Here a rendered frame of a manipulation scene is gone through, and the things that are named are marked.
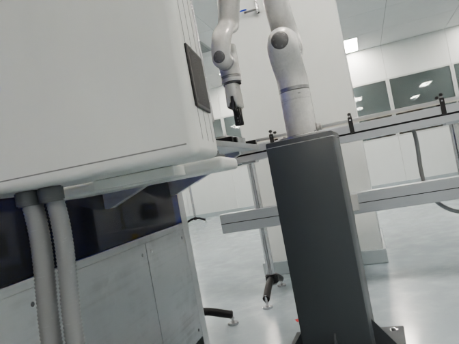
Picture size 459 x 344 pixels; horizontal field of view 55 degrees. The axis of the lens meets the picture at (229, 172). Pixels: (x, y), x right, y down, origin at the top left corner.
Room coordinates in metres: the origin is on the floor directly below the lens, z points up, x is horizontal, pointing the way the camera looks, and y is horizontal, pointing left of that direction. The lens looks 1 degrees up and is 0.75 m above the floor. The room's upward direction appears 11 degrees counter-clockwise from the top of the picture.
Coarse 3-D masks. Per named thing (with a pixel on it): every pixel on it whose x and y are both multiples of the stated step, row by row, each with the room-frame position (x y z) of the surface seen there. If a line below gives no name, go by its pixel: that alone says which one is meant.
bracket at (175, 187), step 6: (228, 156) 1.81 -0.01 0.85; (234, 156) 1.81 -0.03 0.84; (180, 180) 1.88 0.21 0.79; (186, 180) 1.87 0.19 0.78; (192, 180) 1.87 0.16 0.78; (198, 180) 1.86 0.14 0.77; (174, 186) 1.89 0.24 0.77; (180, 186) 1.88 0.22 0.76; (186, 186) 1.88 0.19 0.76; (174, 192) 1.89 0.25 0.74
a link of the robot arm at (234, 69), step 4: (232, 44) 1.77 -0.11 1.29; (232, 48) 1.76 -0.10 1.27; (232, 52) 1.76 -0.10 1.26; (236, 56) 1.78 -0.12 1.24; (236, 60) 1.77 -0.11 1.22; (232, 64) 1.74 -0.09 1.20; (236, 64) 1.77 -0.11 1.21; (228, 68) 1.75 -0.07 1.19; (232, 68) 1.75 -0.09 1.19; (236, 68) 1.77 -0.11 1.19; (220, 72) 1.78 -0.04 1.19; (224, 72) 1.76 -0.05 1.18; (228, 72) 1.76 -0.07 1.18; (232, 72) 1.76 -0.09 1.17; (236, 72) 1.76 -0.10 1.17
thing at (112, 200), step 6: (144, 186) 1.38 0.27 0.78; (114, 192) 1.41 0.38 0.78; (120, 192) 1.40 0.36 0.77; (126, 192) 1.40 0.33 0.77; (132, 192) 1.39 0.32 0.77; (108, 198) 1.42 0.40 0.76; (114, 198) 1.41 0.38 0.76; (120, 198) 1.40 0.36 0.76; (126, 198) 1.40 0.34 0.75; (108, 204) 1.42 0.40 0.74; (114, 204) 1.41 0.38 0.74
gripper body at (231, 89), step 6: (228, 84) 1.76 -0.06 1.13; (234, 84) 1.75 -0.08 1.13; (240, 84) 1.81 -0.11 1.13; (228, 90) 1.75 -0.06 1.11; (234, 90) 1.75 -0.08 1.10; (240, 90) 1.82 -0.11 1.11; (228, 96) 1.75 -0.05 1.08; (234, 96) 1.75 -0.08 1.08; (240, 96) 1.79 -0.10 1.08; (228, 102) 1.75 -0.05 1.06; (240, 102) 1.78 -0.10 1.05; (228, 108) 1.76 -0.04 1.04
